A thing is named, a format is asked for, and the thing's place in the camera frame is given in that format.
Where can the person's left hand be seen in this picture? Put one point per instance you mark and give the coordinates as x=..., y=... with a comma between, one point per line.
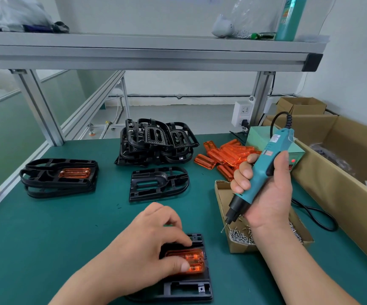
x=142, y=244

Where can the person's right hand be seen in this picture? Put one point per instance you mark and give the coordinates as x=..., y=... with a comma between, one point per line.
x=272, y=200

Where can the person's right middle finger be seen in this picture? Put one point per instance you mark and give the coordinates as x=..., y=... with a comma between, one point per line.
x=245, y=173

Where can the person's left middle finger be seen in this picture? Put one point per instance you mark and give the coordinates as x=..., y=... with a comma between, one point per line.
x=170, y=215

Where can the person's left thumb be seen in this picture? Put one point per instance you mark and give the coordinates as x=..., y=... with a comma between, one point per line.
x=178, y=266

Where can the person's right thumb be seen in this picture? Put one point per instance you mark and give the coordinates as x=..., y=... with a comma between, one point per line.
x=280, y=165

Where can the teal electric screwdriver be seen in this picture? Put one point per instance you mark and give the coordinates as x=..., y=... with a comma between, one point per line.
x=261, y=173

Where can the orange reflector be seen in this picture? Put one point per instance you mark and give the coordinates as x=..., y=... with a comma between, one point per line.
x=75, y=173
x=197, y=258

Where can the black plastic frame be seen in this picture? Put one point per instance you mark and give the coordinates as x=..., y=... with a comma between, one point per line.
x=186, y=287
x=59, y=191
x=158, y=184
x=40, y=169

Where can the person's right forearm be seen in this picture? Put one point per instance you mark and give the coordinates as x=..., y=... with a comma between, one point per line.
x=291, y=269

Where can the person's left forearm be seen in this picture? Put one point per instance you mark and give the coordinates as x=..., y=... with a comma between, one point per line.
x=91, y=279

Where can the pile of orange reflectors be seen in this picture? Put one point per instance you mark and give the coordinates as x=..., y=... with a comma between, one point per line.
x=224, y=155

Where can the green power supply box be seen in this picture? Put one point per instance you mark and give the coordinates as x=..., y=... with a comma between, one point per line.
x=259, y=139

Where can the small cardboard screw box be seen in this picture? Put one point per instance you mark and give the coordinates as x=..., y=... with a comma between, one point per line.
x=223, y=200

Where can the small open cardboard box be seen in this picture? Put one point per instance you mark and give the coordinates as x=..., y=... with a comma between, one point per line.
x=301, y=106

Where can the heap of silver screws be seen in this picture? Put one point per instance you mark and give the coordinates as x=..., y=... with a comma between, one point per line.
x=242, y=236

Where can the large open cardboard box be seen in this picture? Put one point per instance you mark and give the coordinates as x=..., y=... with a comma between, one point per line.
x=336, y=200

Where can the pile of black plastic frames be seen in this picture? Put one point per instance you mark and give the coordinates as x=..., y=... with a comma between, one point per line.
x=154, y=139

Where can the small green tube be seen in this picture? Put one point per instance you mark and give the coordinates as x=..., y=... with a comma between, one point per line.
x=263, y=36

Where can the teal spray can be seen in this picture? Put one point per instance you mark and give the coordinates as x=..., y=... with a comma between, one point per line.
x=290, y=18

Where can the white rounded object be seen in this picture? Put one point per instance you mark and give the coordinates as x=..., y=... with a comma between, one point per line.
x=222, y=26

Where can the clear plastic bag of screws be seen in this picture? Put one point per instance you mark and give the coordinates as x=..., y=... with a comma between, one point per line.
x=256, y=15

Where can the white crumpled cloth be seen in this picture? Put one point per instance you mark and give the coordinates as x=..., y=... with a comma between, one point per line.
x=14, y=14

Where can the white wall socket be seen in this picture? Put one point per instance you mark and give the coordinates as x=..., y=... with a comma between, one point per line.
x=242, y=112

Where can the grey wall conduit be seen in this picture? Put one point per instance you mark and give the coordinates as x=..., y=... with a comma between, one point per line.
x=186, y=96

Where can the aluminium table rail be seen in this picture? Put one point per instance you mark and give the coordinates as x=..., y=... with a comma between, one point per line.
x=94, y=101

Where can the aluminium shelf frame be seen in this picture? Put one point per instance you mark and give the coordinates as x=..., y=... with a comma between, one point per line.
x=139, y=52

